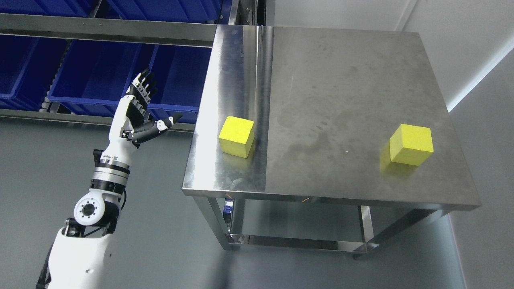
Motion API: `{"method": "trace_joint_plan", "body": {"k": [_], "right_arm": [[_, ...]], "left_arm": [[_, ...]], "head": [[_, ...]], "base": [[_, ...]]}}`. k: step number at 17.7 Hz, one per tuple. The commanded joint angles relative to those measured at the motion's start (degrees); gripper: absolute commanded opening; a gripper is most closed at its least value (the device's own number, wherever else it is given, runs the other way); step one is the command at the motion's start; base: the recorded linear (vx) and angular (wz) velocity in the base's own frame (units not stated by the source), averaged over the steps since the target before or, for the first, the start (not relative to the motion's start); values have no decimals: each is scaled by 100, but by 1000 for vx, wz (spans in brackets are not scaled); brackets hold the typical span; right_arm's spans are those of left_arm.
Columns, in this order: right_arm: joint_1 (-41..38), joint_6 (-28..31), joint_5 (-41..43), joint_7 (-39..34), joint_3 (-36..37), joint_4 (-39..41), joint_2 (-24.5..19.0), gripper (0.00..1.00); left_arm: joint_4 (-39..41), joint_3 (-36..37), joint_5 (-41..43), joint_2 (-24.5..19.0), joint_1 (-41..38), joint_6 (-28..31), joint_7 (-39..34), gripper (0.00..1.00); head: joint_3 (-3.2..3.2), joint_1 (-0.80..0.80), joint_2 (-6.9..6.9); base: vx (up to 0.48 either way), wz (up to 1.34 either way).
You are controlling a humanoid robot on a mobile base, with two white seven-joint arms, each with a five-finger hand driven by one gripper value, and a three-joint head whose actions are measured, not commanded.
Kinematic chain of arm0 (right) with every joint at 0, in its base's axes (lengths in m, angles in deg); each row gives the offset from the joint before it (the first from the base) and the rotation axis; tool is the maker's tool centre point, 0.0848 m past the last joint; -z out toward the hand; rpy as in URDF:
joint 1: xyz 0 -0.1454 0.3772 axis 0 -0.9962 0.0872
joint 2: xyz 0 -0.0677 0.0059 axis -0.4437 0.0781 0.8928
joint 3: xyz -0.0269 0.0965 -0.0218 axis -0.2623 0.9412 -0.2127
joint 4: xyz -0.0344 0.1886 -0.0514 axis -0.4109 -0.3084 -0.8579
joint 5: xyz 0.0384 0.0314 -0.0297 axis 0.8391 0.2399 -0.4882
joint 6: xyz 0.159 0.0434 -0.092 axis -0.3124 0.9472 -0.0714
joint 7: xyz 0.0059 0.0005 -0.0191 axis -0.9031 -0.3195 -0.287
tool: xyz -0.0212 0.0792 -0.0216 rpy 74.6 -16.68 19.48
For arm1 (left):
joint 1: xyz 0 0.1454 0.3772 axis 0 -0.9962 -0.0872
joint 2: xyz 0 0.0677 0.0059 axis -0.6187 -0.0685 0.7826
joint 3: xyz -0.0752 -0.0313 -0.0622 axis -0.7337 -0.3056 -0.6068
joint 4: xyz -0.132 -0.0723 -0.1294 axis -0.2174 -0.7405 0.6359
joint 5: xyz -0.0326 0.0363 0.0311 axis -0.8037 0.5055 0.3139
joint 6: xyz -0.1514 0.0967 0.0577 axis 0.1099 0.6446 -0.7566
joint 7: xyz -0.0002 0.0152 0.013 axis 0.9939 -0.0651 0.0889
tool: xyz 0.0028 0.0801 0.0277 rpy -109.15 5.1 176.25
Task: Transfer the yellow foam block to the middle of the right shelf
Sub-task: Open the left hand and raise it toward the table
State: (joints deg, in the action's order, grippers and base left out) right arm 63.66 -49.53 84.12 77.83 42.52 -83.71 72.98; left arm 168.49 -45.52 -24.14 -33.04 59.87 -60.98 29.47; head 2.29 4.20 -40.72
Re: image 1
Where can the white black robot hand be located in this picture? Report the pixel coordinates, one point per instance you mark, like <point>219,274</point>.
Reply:
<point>129,129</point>

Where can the yellow foam block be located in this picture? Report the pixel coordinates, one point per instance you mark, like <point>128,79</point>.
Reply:
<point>411,145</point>
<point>237,136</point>

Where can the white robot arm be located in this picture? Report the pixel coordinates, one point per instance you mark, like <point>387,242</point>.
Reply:
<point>83,249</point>

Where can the metal shelf rack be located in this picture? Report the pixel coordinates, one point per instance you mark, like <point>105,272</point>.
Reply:
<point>252,12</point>

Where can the blue plastic bin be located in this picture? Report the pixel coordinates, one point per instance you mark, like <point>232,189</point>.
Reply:
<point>180,73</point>
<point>27,68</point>
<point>94,75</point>
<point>196,11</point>
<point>68,8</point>

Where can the stainless steel table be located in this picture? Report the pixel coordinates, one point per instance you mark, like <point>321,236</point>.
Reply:
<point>325,103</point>

